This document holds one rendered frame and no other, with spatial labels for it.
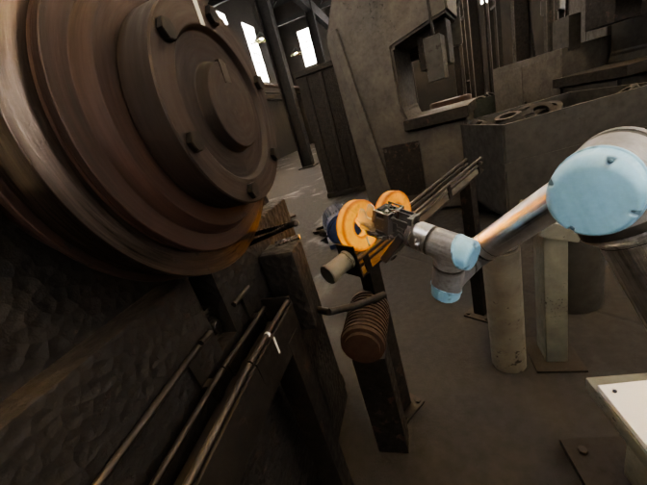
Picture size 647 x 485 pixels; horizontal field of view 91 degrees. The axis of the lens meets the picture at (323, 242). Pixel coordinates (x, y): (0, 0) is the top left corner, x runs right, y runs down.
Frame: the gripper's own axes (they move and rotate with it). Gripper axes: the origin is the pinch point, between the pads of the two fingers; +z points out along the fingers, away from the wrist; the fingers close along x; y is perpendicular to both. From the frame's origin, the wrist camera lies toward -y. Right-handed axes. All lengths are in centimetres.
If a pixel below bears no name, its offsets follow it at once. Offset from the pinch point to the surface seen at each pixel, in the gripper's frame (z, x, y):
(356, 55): 159, -178, 34
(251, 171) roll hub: -13, 39, 30
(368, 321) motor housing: -16.4, 15.0, -20.5
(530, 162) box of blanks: 4, -176, -33
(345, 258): -4.3, 10.6, -6.8
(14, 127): -18, 63, 42
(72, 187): -18, 61, 36
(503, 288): -34, -34, -30
